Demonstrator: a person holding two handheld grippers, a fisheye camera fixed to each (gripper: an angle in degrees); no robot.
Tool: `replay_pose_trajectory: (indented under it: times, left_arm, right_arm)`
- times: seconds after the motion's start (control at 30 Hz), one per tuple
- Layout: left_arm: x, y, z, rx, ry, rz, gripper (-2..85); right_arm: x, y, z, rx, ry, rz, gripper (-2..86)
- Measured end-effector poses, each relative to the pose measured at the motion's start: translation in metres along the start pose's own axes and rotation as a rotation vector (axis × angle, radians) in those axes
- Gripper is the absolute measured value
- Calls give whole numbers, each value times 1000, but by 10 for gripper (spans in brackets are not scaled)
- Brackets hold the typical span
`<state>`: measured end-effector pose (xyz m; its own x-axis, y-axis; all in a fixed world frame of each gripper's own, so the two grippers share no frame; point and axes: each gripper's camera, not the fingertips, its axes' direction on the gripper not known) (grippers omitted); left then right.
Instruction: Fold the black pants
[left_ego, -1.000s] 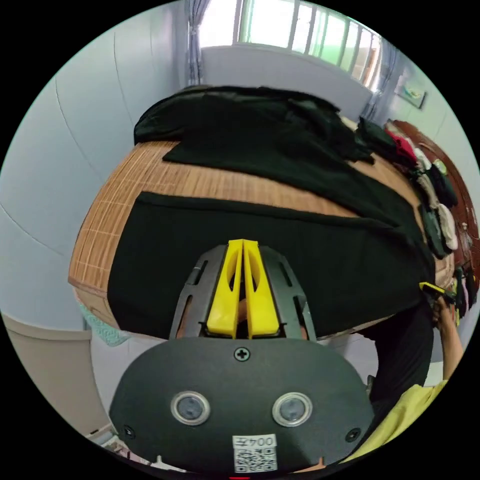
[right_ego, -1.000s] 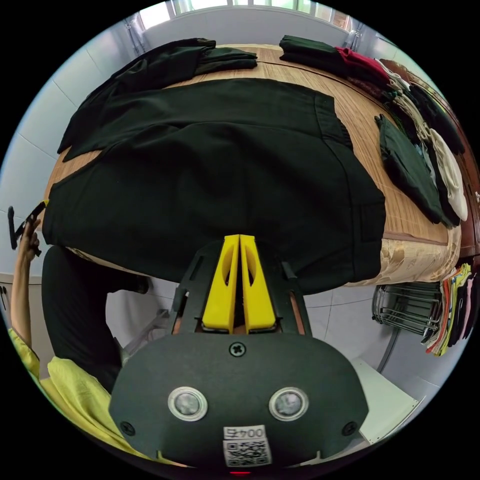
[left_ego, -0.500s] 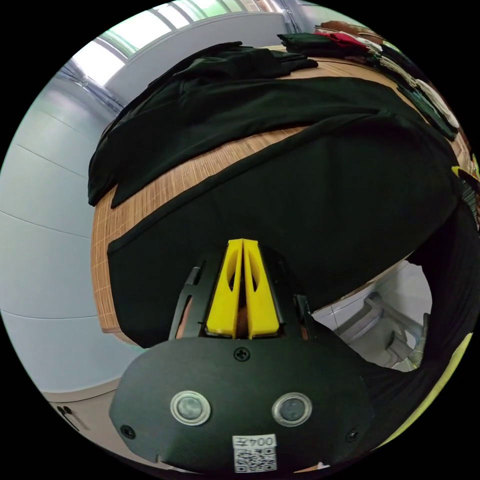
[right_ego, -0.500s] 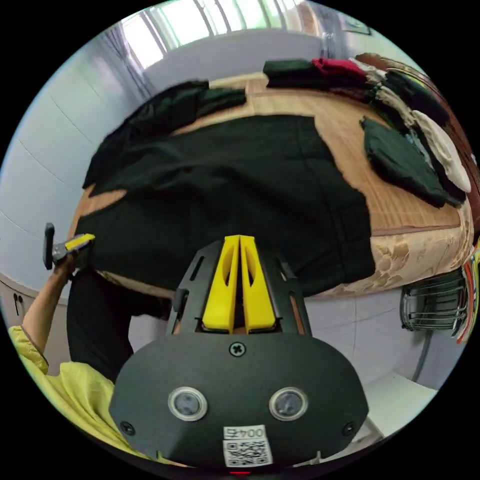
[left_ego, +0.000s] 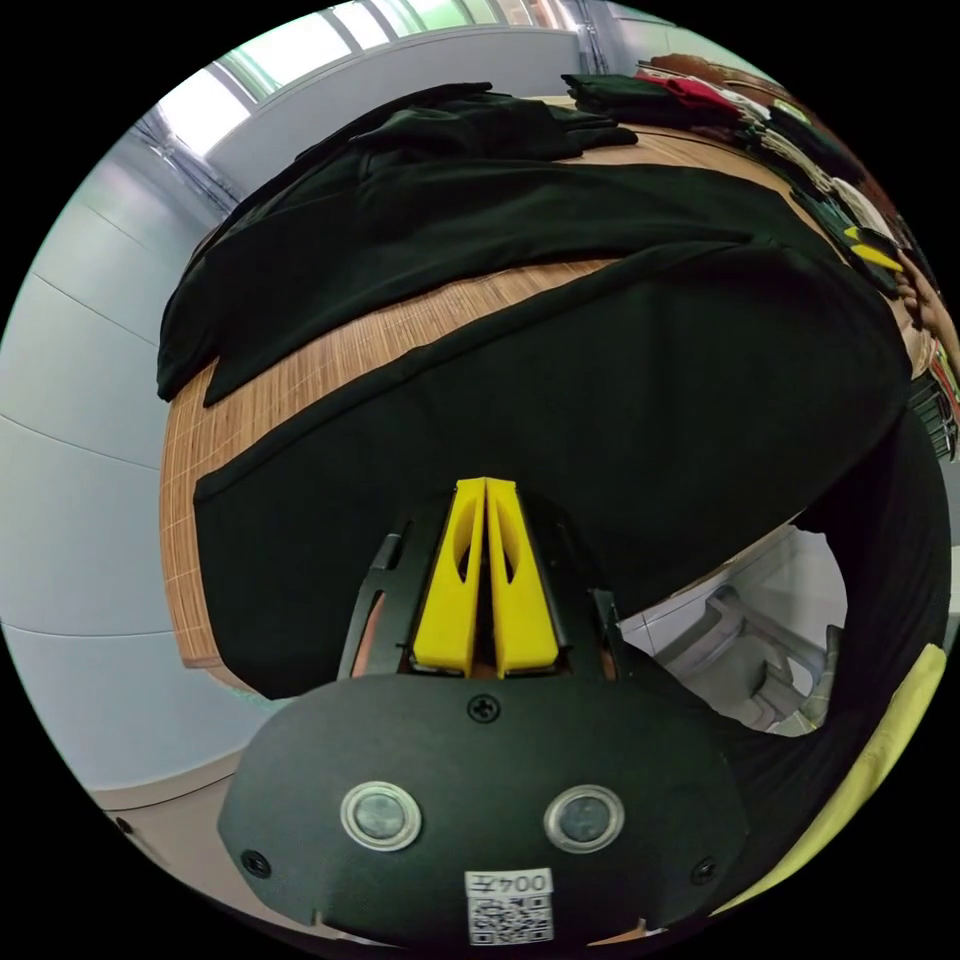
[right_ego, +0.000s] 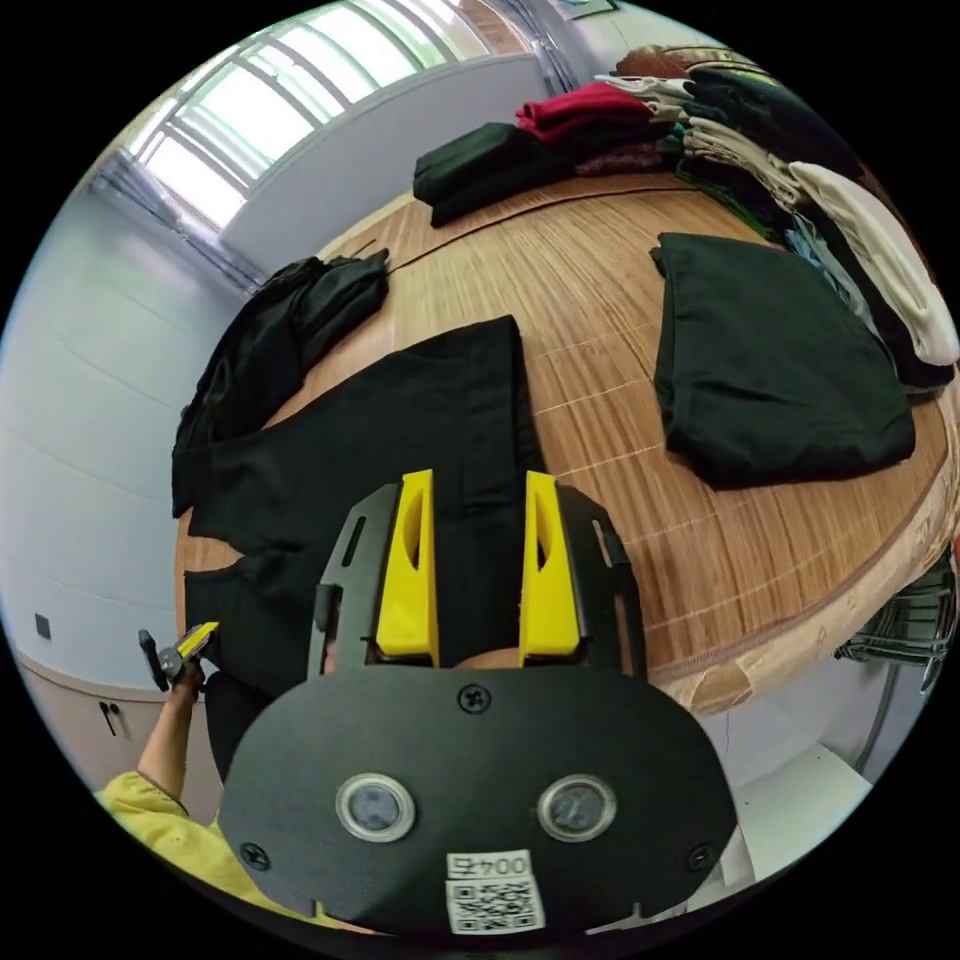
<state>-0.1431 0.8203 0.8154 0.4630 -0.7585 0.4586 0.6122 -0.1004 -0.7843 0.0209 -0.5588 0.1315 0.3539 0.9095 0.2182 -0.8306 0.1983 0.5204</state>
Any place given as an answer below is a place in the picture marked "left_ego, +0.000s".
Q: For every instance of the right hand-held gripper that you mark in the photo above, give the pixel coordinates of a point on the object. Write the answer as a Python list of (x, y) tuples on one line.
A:
[(832, 214)]

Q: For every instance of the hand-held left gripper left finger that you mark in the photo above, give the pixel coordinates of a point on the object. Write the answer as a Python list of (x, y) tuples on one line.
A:
[(450, 622)]

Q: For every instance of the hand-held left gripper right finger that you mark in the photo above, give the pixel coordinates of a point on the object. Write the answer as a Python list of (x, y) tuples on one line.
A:
[(525, 622)]

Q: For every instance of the black pants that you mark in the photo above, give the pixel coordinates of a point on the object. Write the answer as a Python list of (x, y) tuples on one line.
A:
[(600, 375)]

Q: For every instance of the person's right hand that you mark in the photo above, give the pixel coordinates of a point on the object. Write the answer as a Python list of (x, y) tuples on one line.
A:
[(924, 307)]

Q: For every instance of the pile of clothes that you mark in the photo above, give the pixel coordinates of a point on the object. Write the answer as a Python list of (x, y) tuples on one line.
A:
[(675, 97)]

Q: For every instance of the bunched black garment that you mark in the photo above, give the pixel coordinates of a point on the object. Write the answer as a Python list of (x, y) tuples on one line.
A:
[(480, 120)]

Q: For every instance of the window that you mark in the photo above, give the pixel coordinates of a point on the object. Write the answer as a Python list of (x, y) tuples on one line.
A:
[(300, 52)]

